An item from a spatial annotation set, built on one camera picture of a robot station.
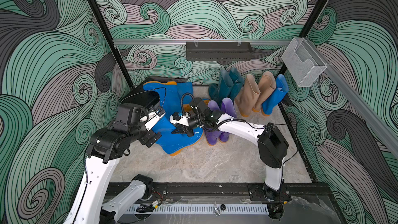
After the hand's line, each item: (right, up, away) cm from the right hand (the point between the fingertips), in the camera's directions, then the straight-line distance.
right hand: (170, 131), depth 74 cm
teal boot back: (+29, +21, +14) cm, 38 cm away
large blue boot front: (+1, -6, 0) cm, 6 cm away
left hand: (-7, +7, -11) cm, 15 cm away
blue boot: (-5, +14, +23) cm, 28 cm away
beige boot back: (+43, +18, +16) cm, 49 cm away
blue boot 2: (+60, +21, +10) cm, 64 cm away
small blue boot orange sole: (+3, +25, +43) cm, 50 cm away
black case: (-29, +18, +35) cm, 49 cm away
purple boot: (+21, -4, +7) cm, 22 cm away
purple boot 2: (+29, +11, +6) cm, 32 cm away
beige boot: (+55, +24, +16) cm, 62 cm away
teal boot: (+38, +27, +16) cm, 49 cm away
